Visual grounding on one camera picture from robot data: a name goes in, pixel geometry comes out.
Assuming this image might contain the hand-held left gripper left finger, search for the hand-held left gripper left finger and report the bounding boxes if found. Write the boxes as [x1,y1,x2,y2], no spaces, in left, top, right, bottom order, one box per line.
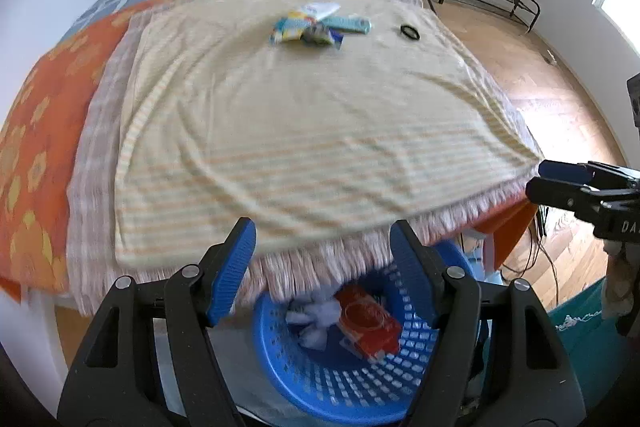
[57,217,258,427]

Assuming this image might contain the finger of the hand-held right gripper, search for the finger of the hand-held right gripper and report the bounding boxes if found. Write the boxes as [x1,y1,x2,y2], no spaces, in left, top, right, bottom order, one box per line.
[525,177,608,222]
[539,160,640,191]

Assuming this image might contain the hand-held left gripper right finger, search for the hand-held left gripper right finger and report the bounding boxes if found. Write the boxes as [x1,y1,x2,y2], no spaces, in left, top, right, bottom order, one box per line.
[389,219,586,427]

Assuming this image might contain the red cardboard box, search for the red cardboard box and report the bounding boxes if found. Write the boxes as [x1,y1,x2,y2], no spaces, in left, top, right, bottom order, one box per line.
[334,285,403,362]

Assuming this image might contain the white plastic bag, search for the white plastic bag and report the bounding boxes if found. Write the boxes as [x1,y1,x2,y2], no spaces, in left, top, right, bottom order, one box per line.
[285,298,343,327]

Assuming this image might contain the white tissue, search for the white tissue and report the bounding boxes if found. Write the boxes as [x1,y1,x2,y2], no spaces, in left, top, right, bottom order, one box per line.
[299,326,333,352]

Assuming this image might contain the blue plastic basket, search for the blue plastic basket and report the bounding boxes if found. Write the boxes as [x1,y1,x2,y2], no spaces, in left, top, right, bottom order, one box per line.
[251,239,483,413]

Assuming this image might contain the teal floor mat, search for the teal floor mat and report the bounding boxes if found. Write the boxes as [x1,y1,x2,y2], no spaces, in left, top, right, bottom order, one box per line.
[547,279,640,408]

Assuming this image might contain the yellow striped blanket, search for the yellow striped blanket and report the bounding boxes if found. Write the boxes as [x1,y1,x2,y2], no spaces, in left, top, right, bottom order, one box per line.
[114,0,543,268]

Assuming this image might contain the striped cream blanket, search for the striped cream blanket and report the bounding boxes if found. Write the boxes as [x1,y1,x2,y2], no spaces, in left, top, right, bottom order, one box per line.
[65,0,546,315]

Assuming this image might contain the colourful yellow teal packet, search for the colourful yellow teal packet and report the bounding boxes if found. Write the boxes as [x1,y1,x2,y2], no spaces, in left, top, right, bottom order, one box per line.
[270,9,313,45]

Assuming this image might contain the dark foil packet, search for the dark foil packet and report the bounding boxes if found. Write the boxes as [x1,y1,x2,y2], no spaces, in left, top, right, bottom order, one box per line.
[300,23,345,50]

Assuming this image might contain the orange flower blanket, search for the orange flower blanket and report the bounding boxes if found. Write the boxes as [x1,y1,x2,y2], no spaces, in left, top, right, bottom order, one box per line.
[0,0,538,305]

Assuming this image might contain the white paper wrapper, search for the white paper wrapper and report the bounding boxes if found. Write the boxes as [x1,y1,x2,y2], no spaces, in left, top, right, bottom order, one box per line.
[300,2,342,20]

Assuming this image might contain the black cable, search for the black cable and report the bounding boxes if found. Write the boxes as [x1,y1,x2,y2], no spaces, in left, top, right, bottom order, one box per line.
[502,207,566,293]

